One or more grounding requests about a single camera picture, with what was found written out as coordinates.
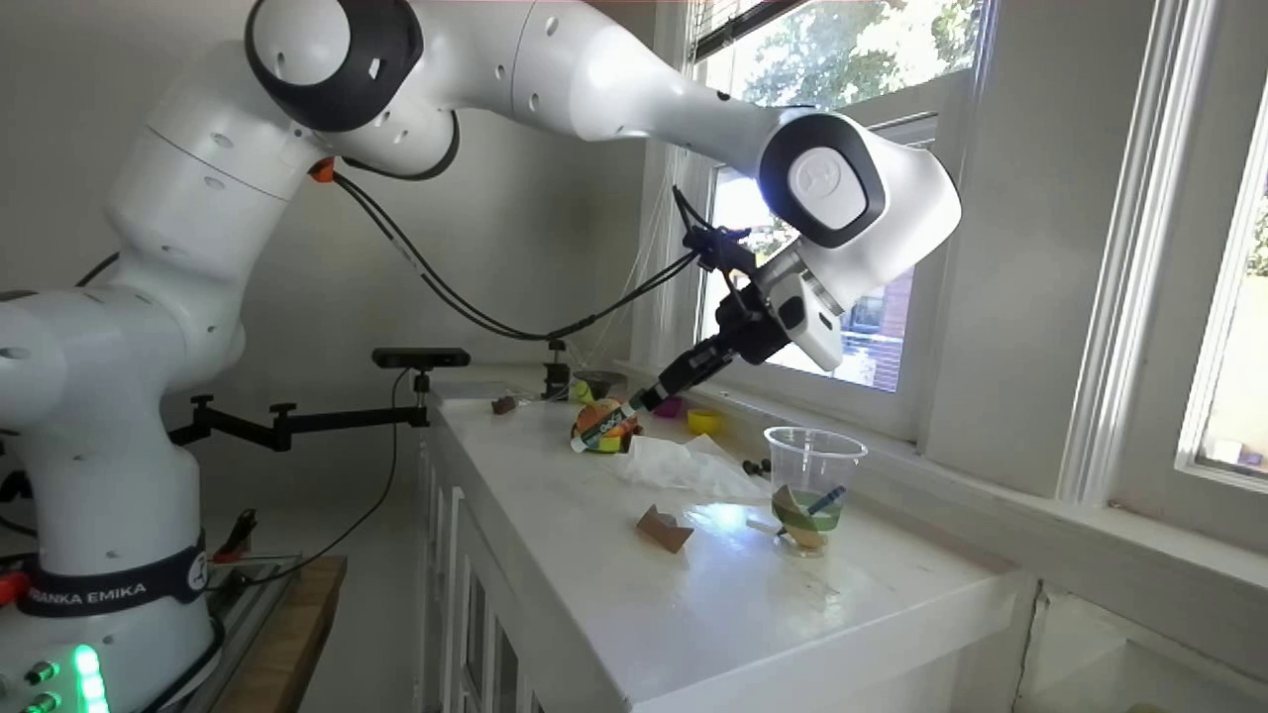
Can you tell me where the brown wooden polyhedron block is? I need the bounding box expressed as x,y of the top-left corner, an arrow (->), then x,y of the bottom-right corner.
637,507 -> 690,555

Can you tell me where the clear plastic cup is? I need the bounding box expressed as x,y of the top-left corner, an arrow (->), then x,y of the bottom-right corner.
765,423 -> 869,552

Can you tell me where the white crumpled cloth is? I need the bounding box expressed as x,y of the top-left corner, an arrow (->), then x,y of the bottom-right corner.
617,435 -> 770,504

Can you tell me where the magenta bowl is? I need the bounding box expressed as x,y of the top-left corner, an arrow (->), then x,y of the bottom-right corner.
655,394 -> 684,418

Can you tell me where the orange toy car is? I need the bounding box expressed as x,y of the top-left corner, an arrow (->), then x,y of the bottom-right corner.
571,400 -> 637,456

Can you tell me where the small dark cube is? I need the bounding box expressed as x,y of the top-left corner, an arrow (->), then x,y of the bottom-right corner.
493,394 -> 517,414

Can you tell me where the yellow bowl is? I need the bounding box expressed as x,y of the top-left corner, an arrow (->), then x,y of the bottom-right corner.
684,408 -> 724,435

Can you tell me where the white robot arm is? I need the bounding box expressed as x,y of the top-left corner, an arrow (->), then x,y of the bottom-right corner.
0,0 -> 960,713

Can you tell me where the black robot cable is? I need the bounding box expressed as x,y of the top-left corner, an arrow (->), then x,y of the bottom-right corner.
328,170 -> 756,347

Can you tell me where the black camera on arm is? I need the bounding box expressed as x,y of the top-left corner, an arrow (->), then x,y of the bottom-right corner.
373,347 -> 470,372

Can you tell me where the dark green marker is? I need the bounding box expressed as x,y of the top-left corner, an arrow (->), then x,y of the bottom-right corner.
806,488 -> 844,528

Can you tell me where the white cabinet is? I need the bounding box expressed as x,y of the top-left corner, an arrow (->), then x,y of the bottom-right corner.
432,400 -> 1019,713

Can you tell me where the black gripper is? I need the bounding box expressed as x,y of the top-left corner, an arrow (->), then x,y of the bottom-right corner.
634,285 -> 806,408

